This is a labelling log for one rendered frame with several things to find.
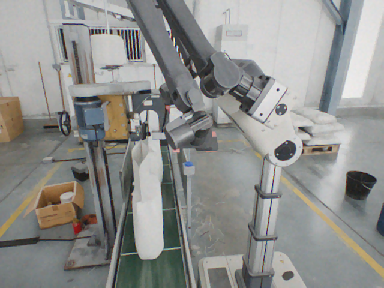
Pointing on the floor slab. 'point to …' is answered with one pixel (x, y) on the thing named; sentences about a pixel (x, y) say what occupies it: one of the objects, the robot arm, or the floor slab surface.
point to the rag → (89, 219)
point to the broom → (47, 109)
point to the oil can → (77, 225)
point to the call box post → (188, 210)
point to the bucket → (359, 185)
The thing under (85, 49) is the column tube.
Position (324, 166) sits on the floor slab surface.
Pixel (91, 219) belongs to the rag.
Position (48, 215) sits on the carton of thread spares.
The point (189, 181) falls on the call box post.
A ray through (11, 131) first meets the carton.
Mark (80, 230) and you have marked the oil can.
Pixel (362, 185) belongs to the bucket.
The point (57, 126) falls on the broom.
